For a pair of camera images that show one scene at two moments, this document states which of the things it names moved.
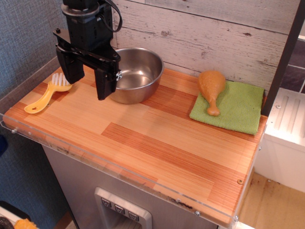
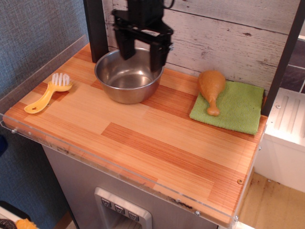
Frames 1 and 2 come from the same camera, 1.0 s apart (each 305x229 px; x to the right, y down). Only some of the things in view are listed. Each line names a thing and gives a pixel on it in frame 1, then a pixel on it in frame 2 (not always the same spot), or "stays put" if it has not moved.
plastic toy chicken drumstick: x=211 y=83 stays put
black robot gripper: x=88 y=40 to x=144 y=17
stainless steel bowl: x=141 y=71 stays put
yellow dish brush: x=59 y=83 stays put
